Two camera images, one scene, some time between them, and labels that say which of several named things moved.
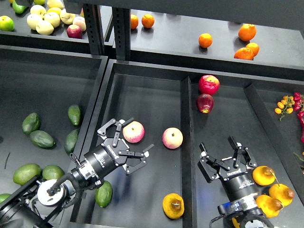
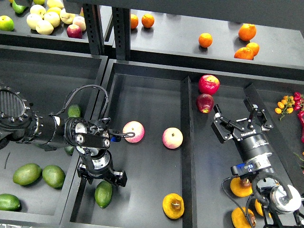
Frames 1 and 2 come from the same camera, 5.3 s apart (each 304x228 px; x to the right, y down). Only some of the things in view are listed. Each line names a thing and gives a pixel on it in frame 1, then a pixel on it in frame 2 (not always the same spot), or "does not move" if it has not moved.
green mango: x=103 y=194 does not move
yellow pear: x=173 y=205 does not move
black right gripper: x=238 y=182 to x=252 y=143
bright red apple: x=209 y=84 does not move
